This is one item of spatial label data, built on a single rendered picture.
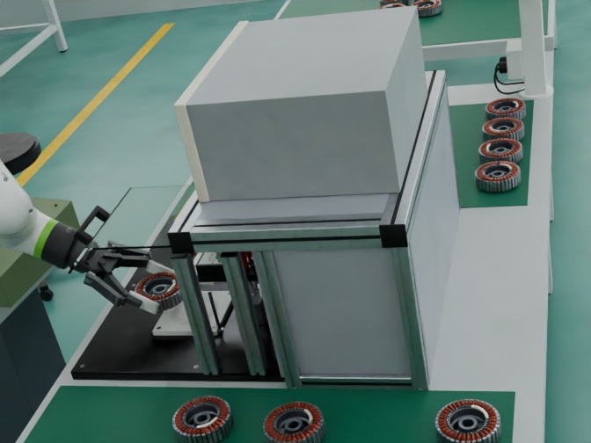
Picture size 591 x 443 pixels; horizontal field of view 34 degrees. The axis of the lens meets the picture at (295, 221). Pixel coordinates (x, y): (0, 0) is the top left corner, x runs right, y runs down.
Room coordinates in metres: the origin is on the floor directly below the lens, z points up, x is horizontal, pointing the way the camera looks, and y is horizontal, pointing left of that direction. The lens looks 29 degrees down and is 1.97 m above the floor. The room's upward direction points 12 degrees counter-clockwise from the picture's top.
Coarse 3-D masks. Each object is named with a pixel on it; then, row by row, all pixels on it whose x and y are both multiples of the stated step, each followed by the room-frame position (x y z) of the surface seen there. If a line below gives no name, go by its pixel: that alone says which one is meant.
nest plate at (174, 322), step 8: (216, 296) 1.86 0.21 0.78; (224, 296) 1.85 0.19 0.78; (208, 304) 1.83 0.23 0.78; (216, 304) 1.82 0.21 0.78; (224, 304) 1.82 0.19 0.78; (168, 312) 1.83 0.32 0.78; (176, 312) 1.83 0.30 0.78; (184, 312) 1.82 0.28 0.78; (208, 312) 1.80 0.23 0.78; (224, 312) 1.79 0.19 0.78; (160, 320) 1.81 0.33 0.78; (168, 320) 1.80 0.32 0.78; (176, 320) 1.79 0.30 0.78; (184, 320) 1.79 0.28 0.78; (224, 320) 1.77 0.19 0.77; (160, 328) 1.78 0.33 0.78; (168, 328) 1.77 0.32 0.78; (176, 328) 1.76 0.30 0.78; (184, 328) 1.76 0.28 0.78; (216, 328) 1.73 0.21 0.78
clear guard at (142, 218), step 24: (144, 192) 1.87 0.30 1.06; (168, 192) 1.84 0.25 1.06; (192, 192) 1.82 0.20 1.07; (120, 216) 1.78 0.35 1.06; (144, 216) 1.76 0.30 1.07; (168, 216) 1.74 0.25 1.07; (96, 240) 1.70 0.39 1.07; (120, 240) 1.68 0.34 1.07; (144, 240) 1.66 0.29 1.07; (168, 240) 1.64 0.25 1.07
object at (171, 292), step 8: (160, 272) 1.90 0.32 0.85; (168, 272) 1.88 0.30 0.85; (144, 280) 1.87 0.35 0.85; (152, 280) 1.87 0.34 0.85; (160, 280) 1.87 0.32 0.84; (168, 280) 1.87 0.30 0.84; (176, 280) 1.85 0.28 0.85; (136, 288) 1.85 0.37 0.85; (144, 288) 1.84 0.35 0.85; (152, 288) 1.86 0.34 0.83; (160, 288) 1.85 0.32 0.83; (168, 288) 1.86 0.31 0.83; (176, 288) 1.82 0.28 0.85; (144, 296) 1.81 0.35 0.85; (152, 296) 1.80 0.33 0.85; (160, 296) 1.80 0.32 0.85; (168, 296) 1.79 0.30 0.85; (176, 296) 1.80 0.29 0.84; (160, 304) 1.79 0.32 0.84; (168, 304) 1.79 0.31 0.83; (176, 304) 1.80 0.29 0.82
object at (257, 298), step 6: (258, 288) 1.79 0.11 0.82; (252, 294) 1.77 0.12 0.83; (258, 294) 1.76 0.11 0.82; (252, 300) 1.75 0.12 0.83; (258, 300) 1.74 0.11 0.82; (258, 306) 1.73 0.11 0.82; (264, 306) 1.75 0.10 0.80; (258, 312) 1.73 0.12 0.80; (264, 312) 1.74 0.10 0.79; (258, 318) 1.73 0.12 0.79; (264, 318) 1.73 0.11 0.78
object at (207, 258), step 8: (208, 256) 1.80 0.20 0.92; (200, 264) 1.78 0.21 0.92; (208, 264) 1.77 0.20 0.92; (216, 264) 1.76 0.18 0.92; (248, 264) 1.77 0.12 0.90; (200, 272) 1.77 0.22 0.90; (208, 272) 1.76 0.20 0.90; (216, 272) 1.76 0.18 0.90; (248, 272) 1.74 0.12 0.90; (256, 272) 1.73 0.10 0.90; (200, 280) 1.77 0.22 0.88; (208, 280) 1.76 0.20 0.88; (216, 280) 1.76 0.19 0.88; (224, 280) 1.75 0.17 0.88; (248, 280) 1.73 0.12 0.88; (256, 280) 1.73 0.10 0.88
